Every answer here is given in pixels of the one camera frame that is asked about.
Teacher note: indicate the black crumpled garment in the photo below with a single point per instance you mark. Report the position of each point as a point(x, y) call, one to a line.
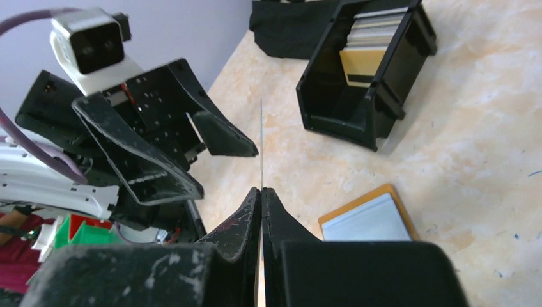
point(290, 29)

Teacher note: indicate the yellow leather card holder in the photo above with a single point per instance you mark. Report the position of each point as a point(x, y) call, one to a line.
point(379, 215)

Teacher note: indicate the stack of cards in bin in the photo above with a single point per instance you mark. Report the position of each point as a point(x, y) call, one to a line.
point(374, 29)

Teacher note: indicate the grey credit card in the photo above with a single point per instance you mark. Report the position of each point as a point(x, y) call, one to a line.
point(261, 277)

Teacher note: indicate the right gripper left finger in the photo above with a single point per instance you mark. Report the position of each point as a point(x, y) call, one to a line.
point(220, 269)

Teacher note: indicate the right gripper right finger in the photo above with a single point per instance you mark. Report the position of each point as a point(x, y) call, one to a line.
point(302, 270)

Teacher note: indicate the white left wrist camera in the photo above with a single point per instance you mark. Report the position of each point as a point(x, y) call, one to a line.
point(89, 46)

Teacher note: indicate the black plastic card bin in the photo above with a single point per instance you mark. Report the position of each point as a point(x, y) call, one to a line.
point(357, 114)

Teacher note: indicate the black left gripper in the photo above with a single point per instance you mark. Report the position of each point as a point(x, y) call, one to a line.
point(137, 136)

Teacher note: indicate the gold card in bin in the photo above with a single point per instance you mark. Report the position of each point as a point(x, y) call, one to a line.
point(360, 64)

